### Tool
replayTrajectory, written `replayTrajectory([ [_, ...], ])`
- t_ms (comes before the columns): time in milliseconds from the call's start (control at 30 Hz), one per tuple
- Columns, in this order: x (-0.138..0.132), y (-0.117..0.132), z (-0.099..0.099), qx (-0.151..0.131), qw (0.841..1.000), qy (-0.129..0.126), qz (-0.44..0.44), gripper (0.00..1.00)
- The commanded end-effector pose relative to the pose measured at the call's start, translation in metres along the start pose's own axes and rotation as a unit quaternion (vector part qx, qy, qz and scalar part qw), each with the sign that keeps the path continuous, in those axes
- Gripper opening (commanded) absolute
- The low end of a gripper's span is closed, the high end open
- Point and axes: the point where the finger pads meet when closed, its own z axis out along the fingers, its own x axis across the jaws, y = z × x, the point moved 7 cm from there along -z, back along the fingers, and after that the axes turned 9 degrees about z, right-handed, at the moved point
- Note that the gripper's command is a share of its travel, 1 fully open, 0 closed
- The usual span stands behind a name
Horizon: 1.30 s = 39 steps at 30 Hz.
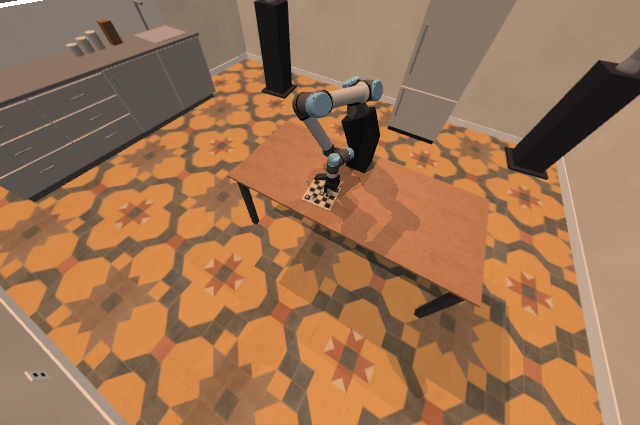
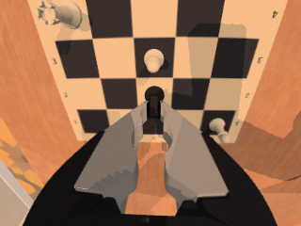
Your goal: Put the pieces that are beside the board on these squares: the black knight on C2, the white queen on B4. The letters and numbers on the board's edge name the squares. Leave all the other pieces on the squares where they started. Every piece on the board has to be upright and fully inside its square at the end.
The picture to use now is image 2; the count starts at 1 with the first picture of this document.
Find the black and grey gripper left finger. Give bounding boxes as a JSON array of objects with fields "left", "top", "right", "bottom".
[{"left": 23, "top": 101, "right": 150, "bottom": 226}]

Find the white pawn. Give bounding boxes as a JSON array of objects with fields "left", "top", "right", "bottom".
[
  {"left": 209, "top": 118, "right": 230, "bottom": 144},
  {"left": 144, "top": 49, "right": 164, "bottom": 73}
]

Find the black and cream chessboard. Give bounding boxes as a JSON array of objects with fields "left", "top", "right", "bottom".
[{"left": 27, "top": 0, "right": 288, "bottom": 143}]

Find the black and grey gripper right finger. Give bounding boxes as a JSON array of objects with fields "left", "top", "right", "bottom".
[{"left": 158, "top": 101, "right": 277, "bottom": 226}]

